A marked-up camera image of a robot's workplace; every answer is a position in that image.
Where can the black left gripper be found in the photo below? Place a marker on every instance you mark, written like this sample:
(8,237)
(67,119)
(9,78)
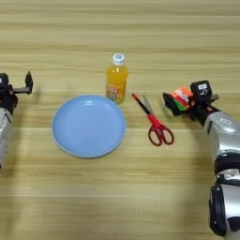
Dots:
(8,99)

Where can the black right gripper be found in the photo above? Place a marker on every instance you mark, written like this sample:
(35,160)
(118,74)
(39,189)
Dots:
(201,111)

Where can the multicoloured puzzle cube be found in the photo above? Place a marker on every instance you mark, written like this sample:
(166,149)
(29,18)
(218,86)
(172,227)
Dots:
(182,97)

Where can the orange juice bottle white cap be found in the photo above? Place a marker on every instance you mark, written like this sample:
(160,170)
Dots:
(117,81)

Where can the round blue plate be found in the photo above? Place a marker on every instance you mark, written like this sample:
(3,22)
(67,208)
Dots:
(89,126)

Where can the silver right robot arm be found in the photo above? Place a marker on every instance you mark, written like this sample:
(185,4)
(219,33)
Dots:
(226,140)

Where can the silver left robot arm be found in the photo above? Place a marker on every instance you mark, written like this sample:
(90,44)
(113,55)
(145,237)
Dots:
(4,137)

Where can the left black box white label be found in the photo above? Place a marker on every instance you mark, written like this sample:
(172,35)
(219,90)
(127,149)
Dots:
(3,80)

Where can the black box white label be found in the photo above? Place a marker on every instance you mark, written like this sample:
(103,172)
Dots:
(201,90)
(3,80)

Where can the right black box white label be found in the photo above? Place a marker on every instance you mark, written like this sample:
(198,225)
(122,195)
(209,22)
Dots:
(201,90)

